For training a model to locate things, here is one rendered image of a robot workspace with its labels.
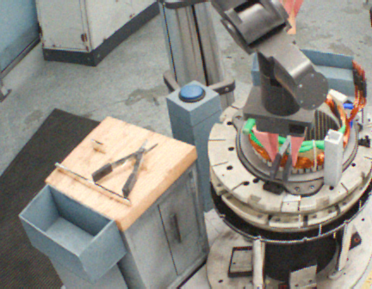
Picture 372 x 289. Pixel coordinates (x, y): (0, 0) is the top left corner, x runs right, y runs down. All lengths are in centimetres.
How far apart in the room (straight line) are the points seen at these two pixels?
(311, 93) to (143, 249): 49
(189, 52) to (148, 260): 50
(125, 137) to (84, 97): 207
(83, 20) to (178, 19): 194
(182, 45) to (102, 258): 58
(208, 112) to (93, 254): 42
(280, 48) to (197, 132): 56
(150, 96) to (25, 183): 76
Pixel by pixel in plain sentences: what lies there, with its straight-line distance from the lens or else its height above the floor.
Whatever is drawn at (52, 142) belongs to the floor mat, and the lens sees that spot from 309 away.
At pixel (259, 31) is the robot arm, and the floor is 140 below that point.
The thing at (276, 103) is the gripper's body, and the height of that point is 128.
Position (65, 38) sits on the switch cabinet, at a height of 19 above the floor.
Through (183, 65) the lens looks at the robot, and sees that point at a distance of 154.
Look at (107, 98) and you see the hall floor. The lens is 327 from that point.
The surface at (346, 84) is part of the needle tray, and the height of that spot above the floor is 105.
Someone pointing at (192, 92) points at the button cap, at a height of 104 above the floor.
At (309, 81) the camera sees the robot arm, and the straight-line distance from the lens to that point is 82.
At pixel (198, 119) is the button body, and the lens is 136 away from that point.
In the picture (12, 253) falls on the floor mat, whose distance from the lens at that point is 264.
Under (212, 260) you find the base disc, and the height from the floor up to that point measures 80.
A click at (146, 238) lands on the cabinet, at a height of 97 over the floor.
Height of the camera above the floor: 183
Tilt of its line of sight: 39 degrees down
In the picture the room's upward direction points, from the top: 10 degrees counter-clockwise
